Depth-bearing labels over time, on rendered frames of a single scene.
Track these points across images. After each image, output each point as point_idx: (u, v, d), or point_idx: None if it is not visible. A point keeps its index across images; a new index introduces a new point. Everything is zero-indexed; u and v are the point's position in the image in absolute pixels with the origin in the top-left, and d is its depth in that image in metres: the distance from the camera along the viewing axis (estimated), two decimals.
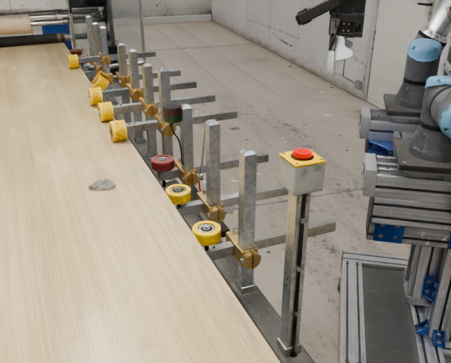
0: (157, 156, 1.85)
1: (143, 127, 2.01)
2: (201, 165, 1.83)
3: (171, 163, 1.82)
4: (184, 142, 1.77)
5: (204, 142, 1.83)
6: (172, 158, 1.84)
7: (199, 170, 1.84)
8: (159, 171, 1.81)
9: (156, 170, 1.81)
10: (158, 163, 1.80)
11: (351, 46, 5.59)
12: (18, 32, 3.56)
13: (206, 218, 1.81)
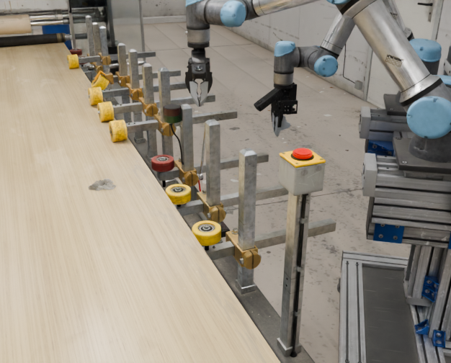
0: (157, 156, 1.85)
1: (143, 127, 2.01)
2: (201, 165, 1.83)
3: (171, 163, 1.82)
4: (184, 142, 1.77)
5: (204, 142, 1.83)
6: (172, 158, 1.84)
7: (199, 170, 1.84)
8: (159, 171, 1.81)
9: (156, 170, 1.81)
10: (158, 163, 1.80)
11: (351, 46, 5.59)
12: (18, 32, 3.56)
13: (206, 218, 1.81)
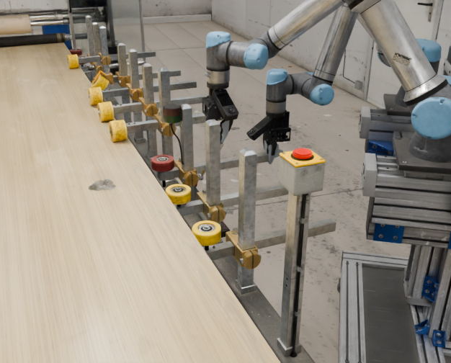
0: (157, 156, 1.85)
1: (143, 127, 2.01)
2: (204, 171, 1.81)
3: (171, 163, 1.82)
4: (184, 142, 1.77)
5: None
6: (172, 158, 1.84)
7: (202, 172, 1.82)
8: (159, 171, 1.81)
9: (156, 170, 1.81)
10: (158, 163, 1.80)
11: (351, 46, 5.59)
12: (18, 32, 3.56)
13: (206, 218, 1.81)
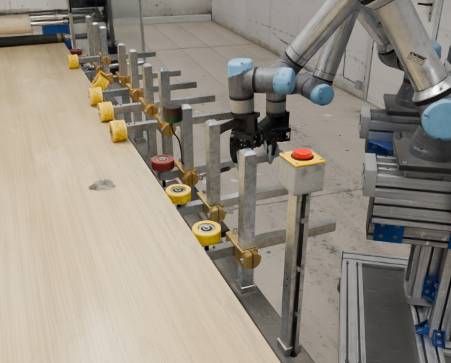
0: (157, 156, 1.85)
1: (143, 127, 2.01)
2: (206, 176, 1.80)
3: (171, 163, 1.82)
4: (184, 142, 1.77)
5: None
6: (172, 158, 1.84)
7: (202, 175, 1.82)
8: (159, 171, 1.81)
9: (156, 170, 1.81)
10: (158, 163, 1.80)
11: (351, 46, 5.59)
12: (18, 32, 3.56)
13: (206, 218, 1.81)
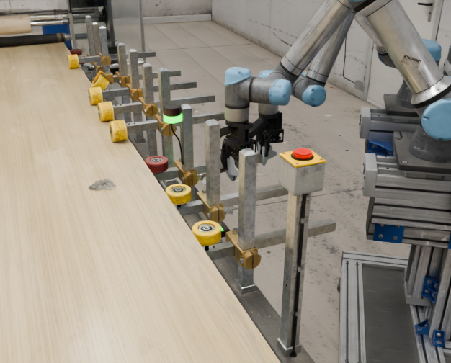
0: (150, 157, 1.84)
1: (143, 127, 2.01)
2: (206, 176, 1.80)
3: (165, 164, 1.81)
4: (184, 142, 1.77)
5: None
6: (166, 158, 1.83)
7: (202, 175, 1.82)
8: (153, 172, 1.80)
9: (150, 171, 1.80)
10: (151, 164, 1.79)
11: (351, 46, 5.59)
12: (18, 32, 3.56)
13: (206, 218, 1.81)
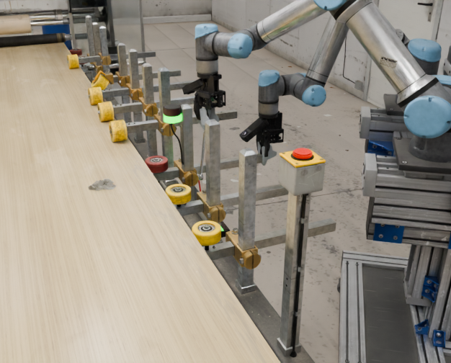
0: (150, 157, 1.84)
1: (143, 127, 2.01)
2: (201, 165, 1.83)
3: (165, 164, 1.81)
4: (184, 142, 1.77)
5: (204, 142, 1.83)
6: (166, 158, 1.83)
7: (199, 170, 1.84)
8: (153, 172, 1.80)
9: (150, 171, 1.80)
10: (151, 164, 1.79)
11: (351, 46, 5.59)
12: (18, 32, 3.56)
13: (206, 218, 1.81)
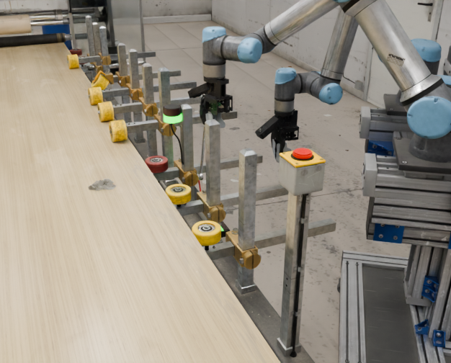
0: (150, 157, 1.84)
1: (143, 127, 2.01)
2: (201, 165, 1.83)
3: (165, 164, 1.81)
4: (184, 142, 1.77)
5: (204, 142, 1.84)
6: (166, 158, 1.83)
7: (199, 170, 1.84)
8: (153, 172, 1.80)
9: (150, 171, 1.80)
10: (151, 164, 1.79)
11: (351, 46, 5.59)
12: (18, 32, 3.56)
13: (206, 218, 1.81)
